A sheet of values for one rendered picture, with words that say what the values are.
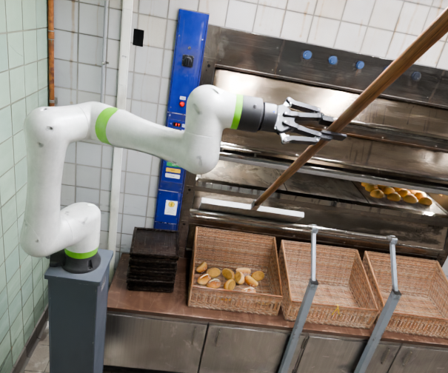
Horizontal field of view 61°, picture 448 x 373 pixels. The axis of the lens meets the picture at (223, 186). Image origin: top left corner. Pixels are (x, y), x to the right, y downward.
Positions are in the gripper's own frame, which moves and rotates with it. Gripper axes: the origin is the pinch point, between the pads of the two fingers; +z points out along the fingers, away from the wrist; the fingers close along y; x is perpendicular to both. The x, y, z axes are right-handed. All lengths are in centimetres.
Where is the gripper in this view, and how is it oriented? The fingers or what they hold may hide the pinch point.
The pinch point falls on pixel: (332, 129)
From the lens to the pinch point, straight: 109.7
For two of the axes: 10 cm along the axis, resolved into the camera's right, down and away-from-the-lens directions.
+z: 9.8, 1.6, 1.1
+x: 1.5, -2.6, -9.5
